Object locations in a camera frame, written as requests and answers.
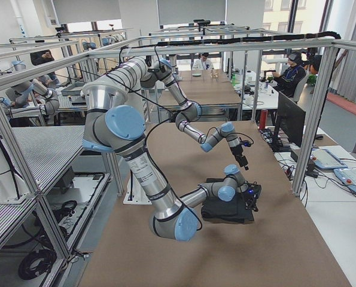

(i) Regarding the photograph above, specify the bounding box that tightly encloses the seated person with headset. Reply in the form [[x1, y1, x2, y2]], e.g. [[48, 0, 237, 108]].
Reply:
[[272, 51, 306, 97]]

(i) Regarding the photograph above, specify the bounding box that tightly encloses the teach pendant blue grey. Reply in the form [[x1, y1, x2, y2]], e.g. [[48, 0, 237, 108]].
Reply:
[[310, 148, 348, 170]]

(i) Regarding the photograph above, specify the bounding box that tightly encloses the black computer monitor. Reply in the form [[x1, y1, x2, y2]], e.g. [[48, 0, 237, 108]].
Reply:
[[271, 92, 306, 152]]

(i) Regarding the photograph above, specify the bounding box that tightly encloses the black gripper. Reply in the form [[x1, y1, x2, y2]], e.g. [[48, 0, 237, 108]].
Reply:
[[242, 182, 261, 212], [230, 139, 251, 170]]

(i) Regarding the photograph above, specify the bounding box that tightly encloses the striped work table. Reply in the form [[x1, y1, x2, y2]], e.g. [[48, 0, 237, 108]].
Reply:
[[0, 126, 84, 206]]

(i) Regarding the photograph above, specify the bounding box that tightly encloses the black t-shirt with logo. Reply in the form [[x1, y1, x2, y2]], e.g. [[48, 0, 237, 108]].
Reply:
[[201, 176, 254, 224]]

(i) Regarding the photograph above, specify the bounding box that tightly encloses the aluminium frame cage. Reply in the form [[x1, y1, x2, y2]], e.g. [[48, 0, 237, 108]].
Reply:
[[0, 28, 351, 264]]

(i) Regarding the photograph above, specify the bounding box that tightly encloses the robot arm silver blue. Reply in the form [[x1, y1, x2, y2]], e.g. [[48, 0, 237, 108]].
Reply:
[[83, 79, 261, 241], [101, 57, 249, 170]]

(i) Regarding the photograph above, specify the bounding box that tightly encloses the red bottle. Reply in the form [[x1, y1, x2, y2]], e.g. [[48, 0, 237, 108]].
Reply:
[[259, 109, 268, 130]]

